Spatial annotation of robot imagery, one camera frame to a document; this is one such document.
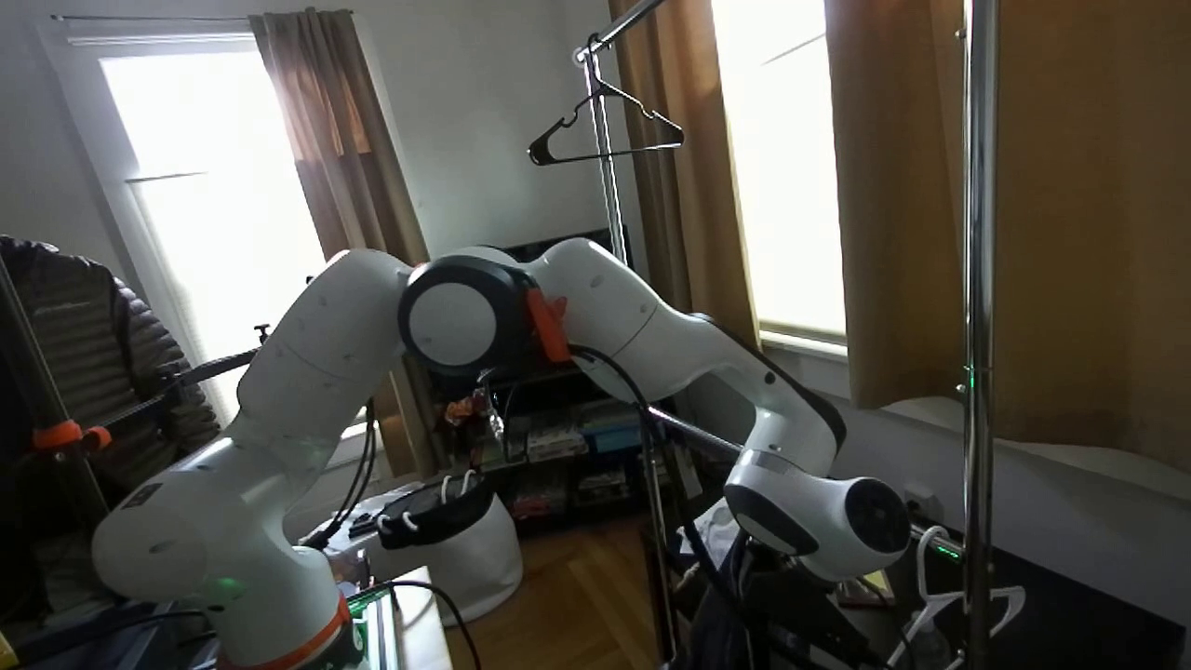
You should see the white plastic hanger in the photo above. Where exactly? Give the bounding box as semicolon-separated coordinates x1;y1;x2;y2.
882;527;1031;670

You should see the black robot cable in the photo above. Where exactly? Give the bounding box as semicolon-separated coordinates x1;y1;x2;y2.
324;348;774;670

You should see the brown middle curtain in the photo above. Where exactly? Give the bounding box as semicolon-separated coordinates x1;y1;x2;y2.
619;0;754;342

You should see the white laundry basket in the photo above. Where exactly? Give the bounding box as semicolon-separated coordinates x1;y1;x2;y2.
314;467;529;627

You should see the brown left curtain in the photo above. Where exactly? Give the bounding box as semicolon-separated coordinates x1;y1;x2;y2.
248;7;438;482

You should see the dark puffer jacket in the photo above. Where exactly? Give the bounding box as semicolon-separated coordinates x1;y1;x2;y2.
0;239;220;497

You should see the chrome clothes rack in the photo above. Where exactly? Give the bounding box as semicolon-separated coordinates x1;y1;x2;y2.
582;0;998;670

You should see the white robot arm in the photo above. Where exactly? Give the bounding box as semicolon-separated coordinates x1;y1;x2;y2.
94;239;911;670

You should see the brown right curtain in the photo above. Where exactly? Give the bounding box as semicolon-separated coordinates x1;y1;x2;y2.
828;0;1191;468

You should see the brown curtain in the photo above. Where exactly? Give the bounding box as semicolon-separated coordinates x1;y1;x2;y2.
619;0;754;342
248;7;438;482
828;0;1191;468

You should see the dark grey bathrobe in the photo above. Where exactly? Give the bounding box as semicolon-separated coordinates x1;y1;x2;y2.
687;541;874;670

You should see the grey empty hanger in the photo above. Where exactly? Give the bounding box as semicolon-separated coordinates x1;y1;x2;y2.
524;63;684;167

